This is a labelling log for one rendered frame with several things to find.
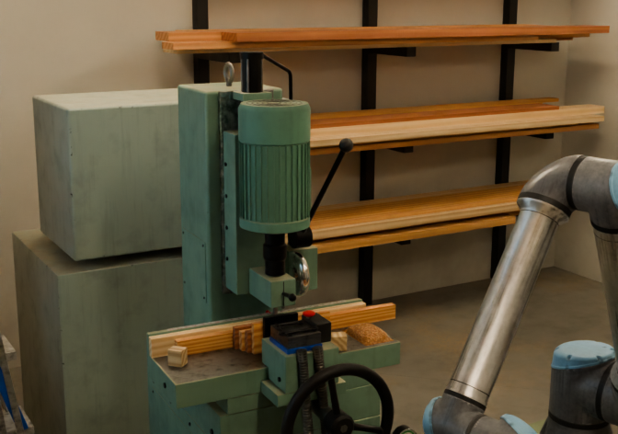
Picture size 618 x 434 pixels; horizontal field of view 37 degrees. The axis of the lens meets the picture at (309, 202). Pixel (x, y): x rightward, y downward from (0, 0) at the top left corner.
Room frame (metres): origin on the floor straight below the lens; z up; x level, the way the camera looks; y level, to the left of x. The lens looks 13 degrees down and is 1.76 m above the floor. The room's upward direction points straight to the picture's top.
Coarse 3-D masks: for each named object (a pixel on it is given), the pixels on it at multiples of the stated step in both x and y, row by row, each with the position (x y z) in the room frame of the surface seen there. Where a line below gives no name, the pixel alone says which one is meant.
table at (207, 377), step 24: (192, 360) 2.10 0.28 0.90; (216, 360) 2.10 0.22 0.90; (240, 360) 2.10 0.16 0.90; (360, 360) 2.18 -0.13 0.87; (384, 360) 2.21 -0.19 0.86; (168, 384) 2.00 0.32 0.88; (192, 384) 1.98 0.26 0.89; (216, 384) 2.00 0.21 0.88; (240, 384) 2.03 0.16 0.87; (264, 384) 2.03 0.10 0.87; (336, 384) 2.04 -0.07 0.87
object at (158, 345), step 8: (344, 304) 2.37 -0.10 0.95; (352, 304) 2.37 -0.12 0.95; (360, 304) 2.38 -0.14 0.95; (248, 320) 2.25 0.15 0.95; (256, 320) 2.25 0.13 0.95; (200, 328) 2.19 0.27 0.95; (208, 328) 2.19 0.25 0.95; (216, 328) 2.19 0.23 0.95; (224, 328) 2.20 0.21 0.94; (232, 328) 2.21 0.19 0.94; (160, 336) 2.13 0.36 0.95; (168, 336) 2.14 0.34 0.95; (176, 336) 2.14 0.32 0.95; (184, 336) 2.15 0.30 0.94; (192, 336) 2.16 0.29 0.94; (152, 344) 2.11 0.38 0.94; (160, 344) 2.12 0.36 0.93; (168, 344) 2.13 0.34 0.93; (152, 352) 2.11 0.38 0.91; (160, 352) 2.12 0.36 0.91
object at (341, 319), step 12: (336, 312) 2.34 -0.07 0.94; (348, 312) 2.34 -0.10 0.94; (360, 312) 2.36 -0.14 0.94; (372, 312) 2.37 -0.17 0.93; (384, 312) 2.39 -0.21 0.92; (336, 324) 2.32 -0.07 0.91; (348, 324) 2.34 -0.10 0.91; (204, 336) 2.16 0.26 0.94; (216, 336) 2.17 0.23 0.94; (228, 336) 2.18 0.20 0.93; (192, 348) 2.14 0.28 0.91; (204, 348) 2.15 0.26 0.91; (216, 348) 2.17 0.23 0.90
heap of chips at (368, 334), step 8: (352, 328) 2.28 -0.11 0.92; (360, 328) 2.26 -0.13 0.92; (368, 328) 2.25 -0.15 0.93; (376, 328) 2.26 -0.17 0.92; (352, 336) 2.26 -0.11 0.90; (360, 336) 2.24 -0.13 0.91; (368, 336) 2.23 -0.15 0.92; (376, 336) 2.23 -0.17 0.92; (384, 336) 2.24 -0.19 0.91; (368, 344) 2.21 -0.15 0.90
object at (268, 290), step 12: (252, 276) 2.29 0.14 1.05; (264, 276) 2.24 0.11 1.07; (276, 276) 2.24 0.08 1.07; (288, 276) 2.24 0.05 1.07; (252, 288) 2.29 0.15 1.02; (264, 288) 2.23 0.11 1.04; (276, 288) 2.20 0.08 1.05; (288, 288) 2.21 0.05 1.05; (264, 300) 2.23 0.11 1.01; (276, 300) 2.20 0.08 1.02; (288, 300) 2.21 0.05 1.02
